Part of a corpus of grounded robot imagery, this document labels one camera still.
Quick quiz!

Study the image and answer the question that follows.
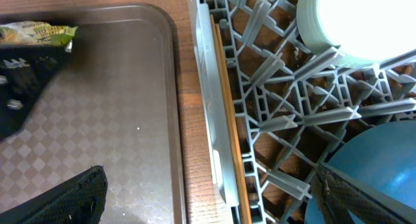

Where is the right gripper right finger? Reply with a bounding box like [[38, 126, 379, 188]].
[[311, 164, 415, 223]]

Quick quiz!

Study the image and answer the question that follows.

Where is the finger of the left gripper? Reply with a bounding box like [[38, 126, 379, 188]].
[[1, 45, 70, 140]]

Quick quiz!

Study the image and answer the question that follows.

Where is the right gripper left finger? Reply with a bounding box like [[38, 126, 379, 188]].
[[1, 166, 108, 223]]

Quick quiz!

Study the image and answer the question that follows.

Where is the green snack wrapper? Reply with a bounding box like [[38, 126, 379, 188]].
[[1, 21, 78, 46]]

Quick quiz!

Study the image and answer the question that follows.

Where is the dark blue plate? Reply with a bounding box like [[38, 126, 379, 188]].
[[305, 120, 415, 223]]

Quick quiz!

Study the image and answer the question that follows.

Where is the mint green bowl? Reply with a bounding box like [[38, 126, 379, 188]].
[[296, 0, 415, 67]]

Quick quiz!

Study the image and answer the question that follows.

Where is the grey dishwasher rack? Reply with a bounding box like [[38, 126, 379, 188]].
[[188, 0, 415, 223]]

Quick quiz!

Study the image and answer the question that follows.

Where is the brown serving tray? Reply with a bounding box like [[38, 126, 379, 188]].
[[1, 5, 187, 223]]

